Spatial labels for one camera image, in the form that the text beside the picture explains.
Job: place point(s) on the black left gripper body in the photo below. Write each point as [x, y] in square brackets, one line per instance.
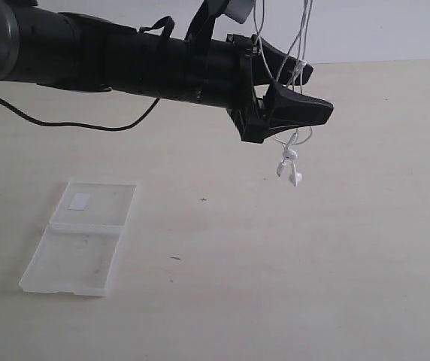
[161, 67]

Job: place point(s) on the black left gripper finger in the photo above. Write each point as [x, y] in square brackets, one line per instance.
[286, 110]
[267, 63]

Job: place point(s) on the clear plastic storage case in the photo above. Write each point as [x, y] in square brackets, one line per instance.
[80, 248]

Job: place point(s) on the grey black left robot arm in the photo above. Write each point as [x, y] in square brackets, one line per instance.
[65, 50]

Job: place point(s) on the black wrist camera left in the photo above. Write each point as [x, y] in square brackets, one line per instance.
[202, 24]

